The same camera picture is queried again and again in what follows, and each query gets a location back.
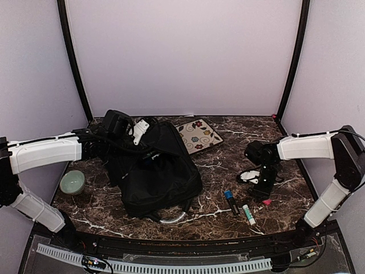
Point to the black front rail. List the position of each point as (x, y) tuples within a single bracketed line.
[(109, 245)]

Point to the right black frame post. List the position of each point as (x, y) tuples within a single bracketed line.
[(304, 14)]

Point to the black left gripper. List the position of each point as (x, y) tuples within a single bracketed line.
[(144, 147)]

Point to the white green glue stick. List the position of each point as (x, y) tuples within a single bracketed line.
[(248, 214)]

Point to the small pink eraser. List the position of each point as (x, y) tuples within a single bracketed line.
[(267, 202)]

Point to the black student bag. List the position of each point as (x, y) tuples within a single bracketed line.
[(159, 184)]

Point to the grey slotted cable duct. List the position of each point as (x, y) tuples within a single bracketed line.
[(94, 264)]

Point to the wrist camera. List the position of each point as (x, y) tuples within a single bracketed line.
[(253, 152), (115, 124)]

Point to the pale green ceramic bowl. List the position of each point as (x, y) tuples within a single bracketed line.
[(72, 183)]

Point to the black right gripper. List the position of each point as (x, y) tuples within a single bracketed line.
[(264, 192)]

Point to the black frame post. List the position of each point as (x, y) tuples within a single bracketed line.
[(66, 31), (304, 14)]

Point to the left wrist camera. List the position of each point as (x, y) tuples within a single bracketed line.
[(115, 124)]

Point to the left black frame post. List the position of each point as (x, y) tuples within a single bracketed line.
[(66, 31)]

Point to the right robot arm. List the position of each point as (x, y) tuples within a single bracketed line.
[(334, 161)]

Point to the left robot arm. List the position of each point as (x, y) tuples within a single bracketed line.
[(18, 157)]

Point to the blue-capped black highlighter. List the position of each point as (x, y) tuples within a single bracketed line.
[(232, 203)]

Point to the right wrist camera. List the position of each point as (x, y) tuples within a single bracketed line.
[(253, 152)]

